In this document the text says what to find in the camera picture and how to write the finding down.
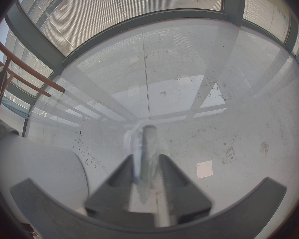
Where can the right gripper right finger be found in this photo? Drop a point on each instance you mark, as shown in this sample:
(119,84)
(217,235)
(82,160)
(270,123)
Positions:
(184,195)

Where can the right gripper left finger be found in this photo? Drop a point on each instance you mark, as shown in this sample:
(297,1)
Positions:
(109,195)

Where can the clear plastic wrapper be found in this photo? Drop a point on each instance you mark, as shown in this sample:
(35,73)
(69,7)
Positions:
(149,143)

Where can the black plastic bag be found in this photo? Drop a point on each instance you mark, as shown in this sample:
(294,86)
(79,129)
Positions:
(2,128)

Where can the white trash bin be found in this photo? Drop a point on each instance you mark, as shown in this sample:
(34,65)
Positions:
(39,163)

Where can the cream wooden chair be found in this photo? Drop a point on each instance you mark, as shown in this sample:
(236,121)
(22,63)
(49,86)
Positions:
(59,88)

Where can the window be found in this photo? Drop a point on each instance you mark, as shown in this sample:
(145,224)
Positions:
(234,4)

